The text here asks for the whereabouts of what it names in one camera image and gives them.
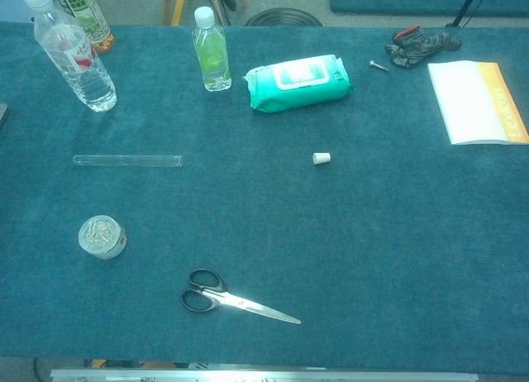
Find amber tea bottle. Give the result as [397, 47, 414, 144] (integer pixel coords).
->
[52, 0, 116, 54]

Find teal table cloth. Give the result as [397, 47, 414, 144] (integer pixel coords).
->
[0, 21, 529, 365]

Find yellow strip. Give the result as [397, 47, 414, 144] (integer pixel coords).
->
[170, 0, 186, 26]

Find green wet wipes pack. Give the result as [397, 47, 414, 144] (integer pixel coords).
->
[241, 54, 355, 113]

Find coiled black hose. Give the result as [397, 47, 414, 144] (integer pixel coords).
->
[244, 7, 324, 27]

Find black tripod leg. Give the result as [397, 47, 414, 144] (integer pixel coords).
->
[445, 0, 484, 28]

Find small clear green-label bottle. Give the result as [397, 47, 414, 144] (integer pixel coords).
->
[191, 7, 233, 93]

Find round clear jar of screws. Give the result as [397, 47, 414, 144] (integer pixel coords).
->
[78, 215, 128, 260]

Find clear glass test tube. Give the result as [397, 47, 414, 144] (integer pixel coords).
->
[73, 154, 184, 169]

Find white orange book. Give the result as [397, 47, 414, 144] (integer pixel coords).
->
[427, 60, 529, 146]

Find black-handled scissors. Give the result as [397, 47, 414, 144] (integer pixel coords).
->
[179, 268, 303, 326]

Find grey black work glove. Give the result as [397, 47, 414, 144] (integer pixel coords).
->
[384, 25, 463, 68]

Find aluminium rail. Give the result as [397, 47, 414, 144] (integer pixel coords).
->
[49, 368, 479, 382]

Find large clear red-label water bottle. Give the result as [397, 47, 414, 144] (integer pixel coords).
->
[21, 0, 118, 113]

